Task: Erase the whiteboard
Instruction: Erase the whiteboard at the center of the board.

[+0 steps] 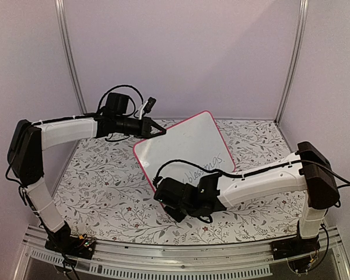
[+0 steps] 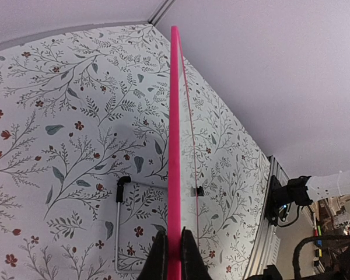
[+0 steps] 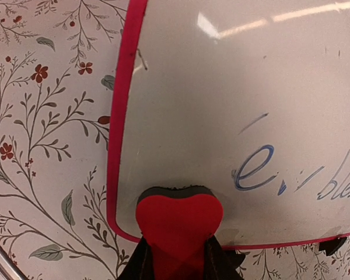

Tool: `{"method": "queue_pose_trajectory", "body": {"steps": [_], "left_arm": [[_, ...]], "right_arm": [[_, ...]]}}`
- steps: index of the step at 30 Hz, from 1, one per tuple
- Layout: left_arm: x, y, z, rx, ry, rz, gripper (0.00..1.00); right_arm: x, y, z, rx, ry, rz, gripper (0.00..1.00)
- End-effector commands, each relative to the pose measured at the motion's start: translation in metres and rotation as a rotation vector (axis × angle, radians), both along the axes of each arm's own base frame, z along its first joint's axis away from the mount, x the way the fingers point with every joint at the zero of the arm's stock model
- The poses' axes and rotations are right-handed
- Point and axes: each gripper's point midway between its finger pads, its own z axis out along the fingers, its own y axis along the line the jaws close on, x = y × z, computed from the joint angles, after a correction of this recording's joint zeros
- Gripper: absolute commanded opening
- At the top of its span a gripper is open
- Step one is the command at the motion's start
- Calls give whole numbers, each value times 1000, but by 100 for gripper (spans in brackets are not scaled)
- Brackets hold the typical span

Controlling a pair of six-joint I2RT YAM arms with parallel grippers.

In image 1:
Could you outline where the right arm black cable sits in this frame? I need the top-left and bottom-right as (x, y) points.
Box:
(153, 159), (350, 225)

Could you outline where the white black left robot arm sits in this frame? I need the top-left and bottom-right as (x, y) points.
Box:
(6, 92), (166, 253)

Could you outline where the floral patterned table mat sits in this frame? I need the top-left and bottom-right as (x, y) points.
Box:
(46, 118), (307, 245)

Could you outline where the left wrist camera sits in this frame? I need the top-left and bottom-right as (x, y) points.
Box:
(134, 97), (156, 120)

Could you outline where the left aluminium corner post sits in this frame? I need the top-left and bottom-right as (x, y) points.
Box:
(54, 0), (87, 113)

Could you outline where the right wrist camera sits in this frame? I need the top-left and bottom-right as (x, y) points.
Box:
(152, 176), (163, 188)

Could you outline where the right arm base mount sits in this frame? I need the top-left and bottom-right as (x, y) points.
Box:
(270, 231), (320, 260)

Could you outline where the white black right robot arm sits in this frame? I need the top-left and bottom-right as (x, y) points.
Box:
(152, 142), (340, 254)

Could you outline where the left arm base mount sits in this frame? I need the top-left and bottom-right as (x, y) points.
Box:
(45, 233), (96, 260)

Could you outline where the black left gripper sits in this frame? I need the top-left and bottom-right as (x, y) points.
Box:
(115, 115), (166, 139)

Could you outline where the pink framed whiteboard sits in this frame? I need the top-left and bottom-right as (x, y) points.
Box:
(133, 111), (235, 187)

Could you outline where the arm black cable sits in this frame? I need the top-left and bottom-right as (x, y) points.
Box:
(153, 159), (350, 225)
(96, 85), (144, 117)

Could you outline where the aluminium corner post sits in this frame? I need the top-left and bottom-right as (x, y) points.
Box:
(54, 0), (87, 113)
(275, 0), (309, 126)

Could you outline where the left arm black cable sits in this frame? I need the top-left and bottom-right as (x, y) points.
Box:
(96, 85), (144, 117)

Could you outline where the right aluminium corner post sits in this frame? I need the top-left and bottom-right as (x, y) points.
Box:
(275, 0), (309, 126)

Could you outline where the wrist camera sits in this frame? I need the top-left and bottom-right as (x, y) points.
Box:
(152, 176), (163, 188)
(134, 97), (156, 120)

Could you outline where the aluminium front rail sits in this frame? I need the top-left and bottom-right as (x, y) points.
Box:
(15, 226), (350, 279)

